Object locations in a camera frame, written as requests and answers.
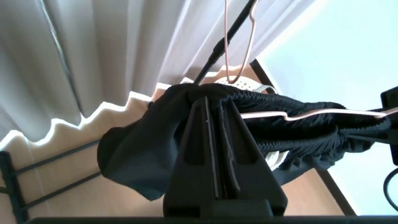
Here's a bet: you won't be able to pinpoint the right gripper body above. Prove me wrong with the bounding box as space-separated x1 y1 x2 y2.
381 86 398 166

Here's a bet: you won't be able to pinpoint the black cable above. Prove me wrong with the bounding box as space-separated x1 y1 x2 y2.
382 167 398 212

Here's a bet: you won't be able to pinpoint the pink clothes hanger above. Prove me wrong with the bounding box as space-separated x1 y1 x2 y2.
223 0 261 85
241 107 398 122

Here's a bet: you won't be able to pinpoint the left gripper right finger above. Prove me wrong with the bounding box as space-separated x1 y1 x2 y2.
217 99 289 217

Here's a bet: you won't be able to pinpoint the black clothes rack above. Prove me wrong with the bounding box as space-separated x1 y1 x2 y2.
0 0 259 223

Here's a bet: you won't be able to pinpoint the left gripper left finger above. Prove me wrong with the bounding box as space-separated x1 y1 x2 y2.
163 96 220 218

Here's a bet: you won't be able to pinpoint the black shorts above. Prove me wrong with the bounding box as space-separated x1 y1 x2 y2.
96 83 392 202

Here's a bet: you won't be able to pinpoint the beige curtain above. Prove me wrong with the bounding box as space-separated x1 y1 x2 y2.
0 0 315 150

